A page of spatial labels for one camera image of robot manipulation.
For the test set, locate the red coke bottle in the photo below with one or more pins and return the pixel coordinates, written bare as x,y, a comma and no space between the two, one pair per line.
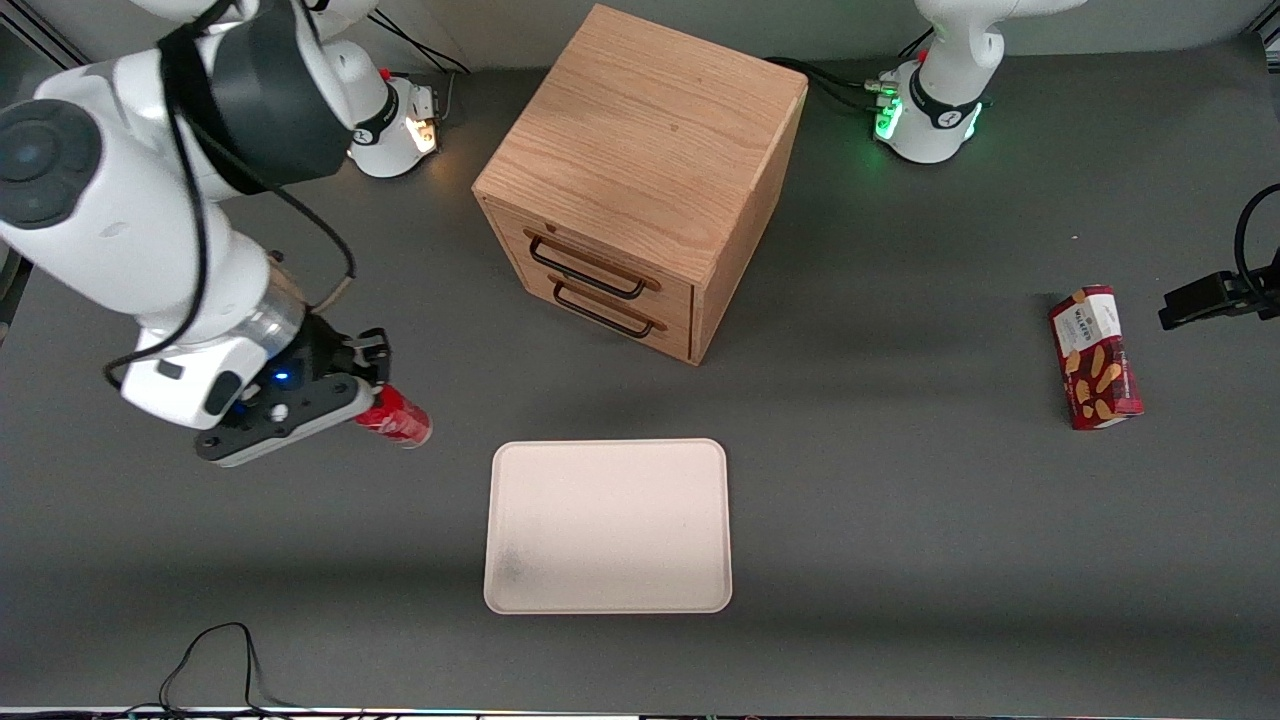
402,420

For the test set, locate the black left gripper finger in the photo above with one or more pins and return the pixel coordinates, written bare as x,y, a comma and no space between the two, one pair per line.
1195,298

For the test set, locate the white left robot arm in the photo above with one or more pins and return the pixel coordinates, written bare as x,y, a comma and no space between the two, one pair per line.
940,100

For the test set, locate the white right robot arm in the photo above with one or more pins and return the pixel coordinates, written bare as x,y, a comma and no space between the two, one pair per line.
110,220

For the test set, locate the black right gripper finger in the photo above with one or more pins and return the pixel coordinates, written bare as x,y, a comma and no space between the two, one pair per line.
370,358

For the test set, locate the red cookie box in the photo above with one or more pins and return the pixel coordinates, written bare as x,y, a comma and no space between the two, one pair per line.
1097,360

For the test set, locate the white rectangular tray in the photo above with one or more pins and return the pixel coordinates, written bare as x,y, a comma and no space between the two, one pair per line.
608,525

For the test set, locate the wooden drawer cabinet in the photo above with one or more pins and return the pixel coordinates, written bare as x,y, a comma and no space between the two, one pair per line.
640,130

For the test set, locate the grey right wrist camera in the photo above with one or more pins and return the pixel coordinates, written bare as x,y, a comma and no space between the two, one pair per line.
290,420

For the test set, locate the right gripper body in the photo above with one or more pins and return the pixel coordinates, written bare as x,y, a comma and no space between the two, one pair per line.
322,352

